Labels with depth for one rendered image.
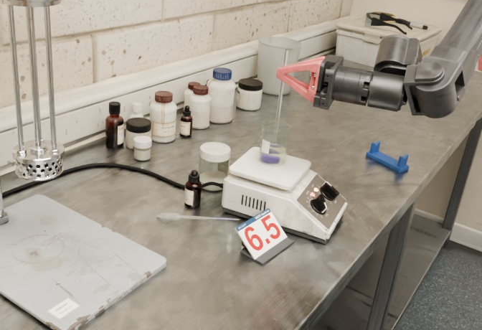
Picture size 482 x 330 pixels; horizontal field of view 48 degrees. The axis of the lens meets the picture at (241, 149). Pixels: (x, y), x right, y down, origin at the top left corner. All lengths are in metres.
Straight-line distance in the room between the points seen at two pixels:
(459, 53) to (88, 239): 0.63
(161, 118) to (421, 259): 1.34
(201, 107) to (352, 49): 0.90
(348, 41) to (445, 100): 1.24
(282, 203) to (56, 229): 0.37
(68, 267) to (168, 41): 0.75
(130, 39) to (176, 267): 0.64
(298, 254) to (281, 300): 0.12
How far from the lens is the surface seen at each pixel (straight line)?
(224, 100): 1.34
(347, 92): 0.87
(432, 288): 2.25
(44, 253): 0.87
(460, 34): 0.92
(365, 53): 2.05
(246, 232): 0.88
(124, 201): 1.00
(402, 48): 0.92
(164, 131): 1.22
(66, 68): 1.20
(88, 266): 0.83
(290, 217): 0.93
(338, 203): 1.00
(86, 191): 1.04
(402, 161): 1.25
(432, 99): 0.85
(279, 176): 0.93
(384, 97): 0.87
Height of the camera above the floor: 1.26
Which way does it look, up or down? 24 degrees down
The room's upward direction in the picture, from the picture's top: 6 degrees clockwise
